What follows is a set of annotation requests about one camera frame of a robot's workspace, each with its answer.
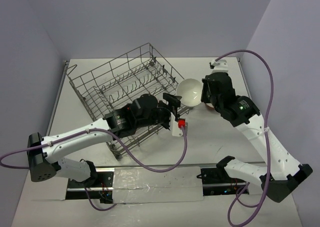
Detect white bowl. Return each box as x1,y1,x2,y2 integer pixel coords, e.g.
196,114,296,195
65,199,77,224
176,78,203,108

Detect brown bottom bowl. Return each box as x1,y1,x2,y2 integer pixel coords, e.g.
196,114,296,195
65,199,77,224
204,103,215,111

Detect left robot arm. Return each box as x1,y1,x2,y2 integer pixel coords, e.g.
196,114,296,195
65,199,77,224
27,93,181,187

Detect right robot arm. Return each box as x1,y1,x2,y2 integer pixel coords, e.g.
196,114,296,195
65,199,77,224
201,72,313,203

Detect clear tape sheet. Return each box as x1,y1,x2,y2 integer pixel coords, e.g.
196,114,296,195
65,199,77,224
112,166,204,204

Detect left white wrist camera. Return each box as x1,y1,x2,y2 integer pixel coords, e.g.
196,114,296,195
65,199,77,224
169,117,188,137

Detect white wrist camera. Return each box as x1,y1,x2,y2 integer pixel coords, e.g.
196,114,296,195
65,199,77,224
169,117,188,137
209,59,229,74

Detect grey wire dish rack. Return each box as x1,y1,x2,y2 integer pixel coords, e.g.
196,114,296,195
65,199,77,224
67,42,196,160

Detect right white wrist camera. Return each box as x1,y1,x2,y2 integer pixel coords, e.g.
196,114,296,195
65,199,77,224
209,59,229,74

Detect black mounting rail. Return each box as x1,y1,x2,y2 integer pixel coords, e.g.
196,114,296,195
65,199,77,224
65,166,246,204

